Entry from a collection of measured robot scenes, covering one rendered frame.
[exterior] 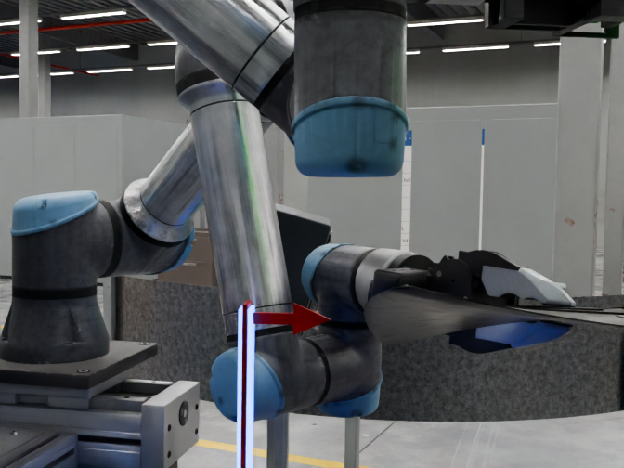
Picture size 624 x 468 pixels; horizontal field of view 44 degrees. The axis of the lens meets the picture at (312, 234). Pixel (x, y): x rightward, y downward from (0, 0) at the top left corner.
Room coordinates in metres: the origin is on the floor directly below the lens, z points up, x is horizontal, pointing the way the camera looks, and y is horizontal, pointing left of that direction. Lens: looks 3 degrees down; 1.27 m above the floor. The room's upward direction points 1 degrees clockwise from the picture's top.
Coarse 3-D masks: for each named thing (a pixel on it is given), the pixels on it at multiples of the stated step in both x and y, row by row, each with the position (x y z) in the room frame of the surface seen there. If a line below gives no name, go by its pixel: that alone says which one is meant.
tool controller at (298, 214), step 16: (288, 208) 1.31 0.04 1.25; (288, 224) 1.14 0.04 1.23; (304, 224) 1.14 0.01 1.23; (320, 224) 1.14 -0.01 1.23; (288, 240) 1.14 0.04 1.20; (304, 240) 1.14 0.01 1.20; (320, 240) 1.14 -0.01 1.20; (288, 256) 1.14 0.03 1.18; (304, 256) 1.14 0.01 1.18; (288, 272) 1.14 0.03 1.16; (304, 304) 1.14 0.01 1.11
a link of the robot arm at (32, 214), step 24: (72, 192) 1.12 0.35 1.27; (24, 216) 1.05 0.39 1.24; (48, 216) 1.04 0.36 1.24; (72, 216) 1.06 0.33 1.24; (96, 216) 1.10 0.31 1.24; (24, 240) 1.05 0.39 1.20; (48, 240) 1.04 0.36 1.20; (72, 240) 1.06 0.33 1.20; (96, 240) 1.08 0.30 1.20; (120, 240) 1.11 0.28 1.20; (24, 264) 1.05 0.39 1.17; (48, 264) 1.04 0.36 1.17; (72, 264) 1.06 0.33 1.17; (96, 264) 1.09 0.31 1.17; (24, 288) 1.05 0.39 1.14; (48, 288) 1.04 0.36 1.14; (72, 288) 1.06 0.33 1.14
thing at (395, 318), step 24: (408, 288) 0.48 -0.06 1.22; (384, 312) 0.57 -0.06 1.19; (408, 312) 0.57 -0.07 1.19; (432, 312) 0.56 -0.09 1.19; (456, 312) 0.55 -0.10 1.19; (480, 312) 0.53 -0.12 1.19; (504, 312) 0.49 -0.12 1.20; (528, 312) 0.49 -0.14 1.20; (552, 312) 0.52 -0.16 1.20; (576, 312) 0.55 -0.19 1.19; (600, 312) 0.55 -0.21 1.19; (384, 336) 0.66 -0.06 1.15; (408, 336) 0.67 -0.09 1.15
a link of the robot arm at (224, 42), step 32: (128, 0) 0.63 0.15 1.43; (160, 0) 0.61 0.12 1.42; (192, 0) 0.60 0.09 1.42; (224, 0) 0.60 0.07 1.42; (256, 0) 0.62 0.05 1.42; (192, 32) 0.61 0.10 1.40; (224, 32) 0.61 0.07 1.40; (256, 32) 0.61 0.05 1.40; (288, 32) 0.61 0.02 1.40; (224, 64) 0.62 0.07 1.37; (256, 64) 0.61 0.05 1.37; (288, 64) 0.61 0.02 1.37; (256, 96) 0.62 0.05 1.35; (288, 96) 0.61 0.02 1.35; (288, 128) 0.63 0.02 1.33
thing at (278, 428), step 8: (280, 416) 1.09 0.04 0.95; (288, 416) 1.09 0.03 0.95; (272, 424) 1.09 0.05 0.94; (280, 424) 1.09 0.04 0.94; (288, 424) 1.09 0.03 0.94; (272, 432) 1.09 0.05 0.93; (280, 432) 1.09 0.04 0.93; (288, 432) 1.10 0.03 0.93; (272, 440) 1.09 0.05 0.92; (280, 440) 1.09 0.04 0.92; (288, 440) 1.11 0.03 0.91; (272, 448) 1.09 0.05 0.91; (280, 448) 1.09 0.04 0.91; (288, 448) 1.11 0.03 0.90; (272, 456) 1.09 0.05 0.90; (280, 456) 1.09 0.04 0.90; (288, 456) 1.11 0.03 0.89; (272, 464) 1.09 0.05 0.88; (280, 464) 1.09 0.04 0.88; (288, 464) 1.11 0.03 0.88
